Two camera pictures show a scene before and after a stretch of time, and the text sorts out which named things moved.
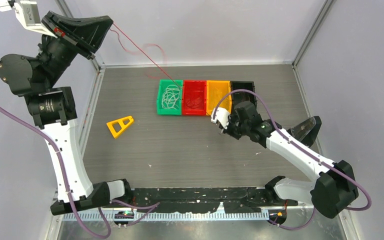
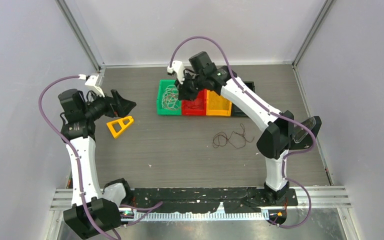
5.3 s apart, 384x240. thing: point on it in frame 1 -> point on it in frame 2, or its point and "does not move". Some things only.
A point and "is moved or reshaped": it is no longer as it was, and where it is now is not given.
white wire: (170, 97) does not move
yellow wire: (216, 88) is moved or reshaped
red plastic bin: (194, 97) does not move
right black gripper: (228, 130) -> (184, 94)
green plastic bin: (169, 98) does not move
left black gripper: (84, 33) -> (119, 107)
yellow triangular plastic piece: (122, 125) does not move
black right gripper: (306, 132) does not move
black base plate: (245, 200) does not move
